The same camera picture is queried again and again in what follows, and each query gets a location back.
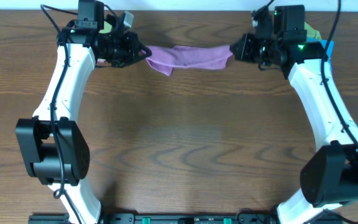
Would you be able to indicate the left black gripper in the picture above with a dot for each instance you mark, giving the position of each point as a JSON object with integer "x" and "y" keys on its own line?
{"x": 130, "y": 46}

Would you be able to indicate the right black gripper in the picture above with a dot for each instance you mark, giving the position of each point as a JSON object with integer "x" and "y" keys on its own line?
{"x": 245, "y": 44}

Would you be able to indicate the purple microfibre cloth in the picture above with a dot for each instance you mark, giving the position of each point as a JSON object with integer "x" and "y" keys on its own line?
{"x": 165, "y": 60}

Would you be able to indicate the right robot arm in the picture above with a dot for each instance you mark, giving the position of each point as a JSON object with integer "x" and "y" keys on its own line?
{"x": 329, "y": 179}

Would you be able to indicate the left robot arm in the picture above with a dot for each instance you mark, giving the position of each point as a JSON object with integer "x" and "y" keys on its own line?
{"x": 52, "y": 146}

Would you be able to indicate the crumpled olive green cloth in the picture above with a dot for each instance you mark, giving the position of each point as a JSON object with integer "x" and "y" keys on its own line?
{"x": 311, "y": 32}

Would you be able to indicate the blue cloth with label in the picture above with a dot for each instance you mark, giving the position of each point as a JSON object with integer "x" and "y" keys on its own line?
{"x": 329, "y": 50}

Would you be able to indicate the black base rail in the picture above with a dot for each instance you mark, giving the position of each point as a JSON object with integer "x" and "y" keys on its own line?
{"x": 129, "y": 218}

